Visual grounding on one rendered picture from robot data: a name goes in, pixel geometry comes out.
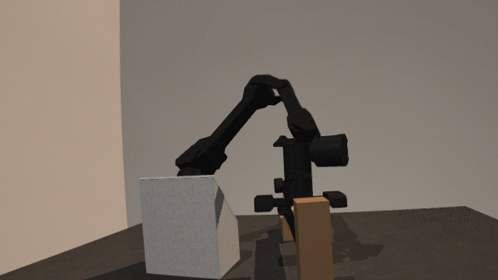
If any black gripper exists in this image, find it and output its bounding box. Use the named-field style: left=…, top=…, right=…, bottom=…
left=254, top=167, right=347, bottom=242

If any brown wooden post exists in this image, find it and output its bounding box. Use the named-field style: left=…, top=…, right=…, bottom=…
left=279, top=197, right=334, bottom=280

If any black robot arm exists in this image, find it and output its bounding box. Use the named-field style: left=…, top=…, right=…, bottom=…
left=175, top=75, right=349, bottom=177

